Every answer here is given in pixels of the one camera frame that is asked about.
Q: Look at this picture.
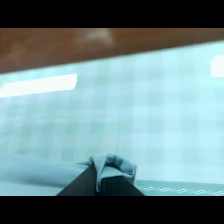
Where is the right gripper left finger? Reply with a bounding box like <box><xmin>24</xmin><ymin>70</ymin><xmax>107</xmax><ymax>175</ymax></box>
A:
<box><xmin>55</xmin><ymin>164</ymin><xmax>99</xmax><ymax>197</ymax></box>

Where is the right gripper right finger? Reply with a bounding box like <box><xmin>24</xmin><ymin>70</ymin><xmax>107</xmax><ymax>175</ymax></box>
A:
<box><xmin>99</xmin><ymin>175</ymin><xmax>146</xmax><ymax>197</ymax></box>

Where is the light blue garment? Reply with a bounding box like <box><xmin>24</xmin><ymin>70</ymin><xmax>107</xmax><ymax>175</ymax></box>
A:
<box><xmin>0</xmin><ymin>153</ymin><xmax>138</xmax><ymax>197</ymax></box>

